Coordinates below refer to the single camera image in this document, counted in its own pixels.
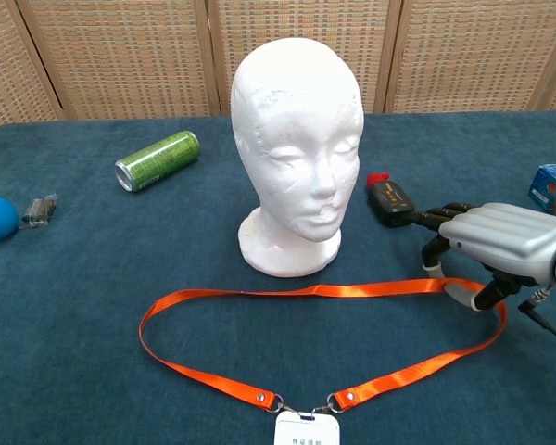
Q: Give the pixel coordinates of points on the white id badge card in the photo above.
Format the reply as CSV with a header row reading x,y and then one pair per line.
x,y
306,428

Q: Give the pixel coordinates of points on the white foam mannequin head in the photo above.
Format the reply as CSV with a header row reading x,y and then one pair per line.
x,y
292,139

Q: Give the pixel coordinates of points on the small clear wrapped metal item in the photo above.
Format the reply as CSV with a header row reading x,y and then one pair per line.
x,y
39,211

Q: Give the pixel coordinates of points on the woven bamboo folding screen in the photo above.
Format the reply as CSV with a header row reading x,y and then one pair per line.
x,y
120,55

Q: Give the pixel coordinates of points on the black red handheld device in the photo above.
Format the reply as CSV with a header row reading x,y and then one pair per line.
x,y
391,199

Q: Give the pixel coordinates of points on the long blue carton box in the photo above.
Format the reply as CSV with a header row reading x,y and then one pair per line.
x,y
553,183

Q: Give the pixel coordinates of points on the green drink can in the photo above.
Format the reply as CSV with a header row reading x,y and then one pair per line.
x,y
160,160

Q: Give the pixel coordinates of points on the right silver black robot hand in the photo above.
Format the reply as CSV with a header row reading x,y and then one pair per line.
x,y
509,236

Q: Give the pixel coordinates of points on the dark blue carpet table cover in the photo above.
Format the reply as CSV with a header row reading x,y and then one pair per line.
x,y
97,301

